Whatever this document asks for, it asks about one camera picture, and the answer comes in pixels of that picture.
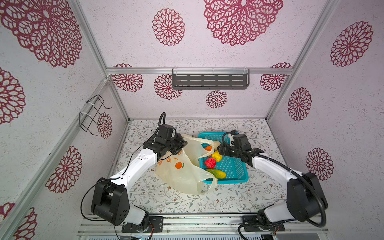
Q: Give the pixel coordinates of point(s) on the grey slotted wall shelf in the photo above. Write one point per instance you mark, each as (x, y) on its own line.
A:
(181, 81)

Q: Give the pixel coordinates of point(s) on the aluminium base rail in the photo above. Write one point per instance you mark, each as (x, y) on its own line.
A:
(195, 224)

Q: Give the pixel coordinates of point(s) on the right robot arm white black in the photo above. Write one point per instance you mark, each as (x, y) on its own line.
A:
(305, 200)

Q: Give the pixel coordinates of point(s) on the cream plastic bag orange print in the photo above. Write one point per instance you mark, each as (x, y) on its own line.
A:
(182, 171)

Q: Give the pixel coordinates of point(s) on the red fruit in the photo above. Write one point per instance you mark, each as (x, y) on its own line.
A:
(210, 163)

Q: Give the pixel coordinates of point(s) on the teal plastic basket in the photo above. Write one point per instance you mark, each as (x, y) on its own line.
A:
(235, 170)

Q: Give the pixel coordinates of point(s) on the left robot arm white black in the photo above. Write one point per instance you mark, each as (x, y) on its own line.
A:
(110, 198)

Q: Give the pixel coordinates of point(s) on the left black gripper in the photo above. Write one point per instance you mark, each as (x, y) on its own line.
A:
(181, 142)

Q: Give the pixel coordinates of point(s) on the green yellow mango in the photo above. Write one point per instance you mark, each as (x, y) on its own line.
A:
(217, 173)

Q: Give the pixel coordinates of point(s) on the black wire wall rack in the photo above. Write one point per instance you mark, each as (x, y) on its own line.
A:
(96, 120)

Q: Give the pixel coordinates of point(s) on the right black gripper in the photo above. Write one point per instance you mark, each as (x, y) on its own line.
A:
(226, 151)

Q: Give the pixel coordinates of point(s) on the yellow lemon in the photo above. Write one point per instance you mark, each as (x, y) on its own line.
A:
(216, 156)

